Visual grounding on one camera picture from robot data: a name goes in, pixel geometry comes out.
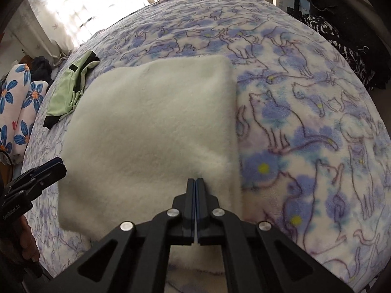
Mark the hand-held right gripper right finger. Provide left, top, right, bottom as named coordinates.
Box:
left=195, top=178, right=355, bottom=293

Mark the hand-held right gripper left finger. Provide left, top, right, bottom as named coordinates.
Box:
left=50, top=178, right=195, bottom=293

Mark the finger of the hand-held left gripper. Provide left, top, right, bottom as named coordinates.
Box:
left=14, top=158, right=64, bottom=187
left=18, top=165, right=67, bottom=200

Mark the white fuzzy sweater braided trim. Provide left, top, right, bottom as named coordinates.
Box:
left=58, top=55, right=245, bottom=293

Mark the person's left hand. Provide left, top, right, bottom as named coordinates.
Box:
left=0, top=217, right=42, bottom=269

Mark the blue flower print pillow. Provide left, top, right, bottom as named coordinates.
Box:
left=0, top=63, right=32, bottom=156
left=12, top=81, right=49, bottom=163

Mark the light green garment black trim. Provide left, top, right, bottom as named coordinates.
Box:
left=43, top=50, right=101, bottom=129

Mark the dark cloth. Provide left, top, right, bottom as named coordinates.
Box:
left=31, top=56, right=54, bottom=81

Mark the cat print fleece blanket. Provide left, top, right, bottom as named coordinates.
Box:
left=20, top=0, right=385, bottom=293

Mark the sheer white curtain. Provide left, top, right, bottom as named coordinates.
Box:
left=27, top=0, right=275, bottom=58

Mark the black and white patterned cloth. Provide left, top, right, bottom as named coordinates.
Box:
left=301, top=14, right=378, bottom=90

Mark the white printed box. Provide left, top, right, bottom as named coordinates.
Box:
left=273, top=0, right=306, bottom=14

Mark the black cable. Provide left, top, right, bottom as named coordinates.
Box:
left=0, top=150, right=14, bottom=167

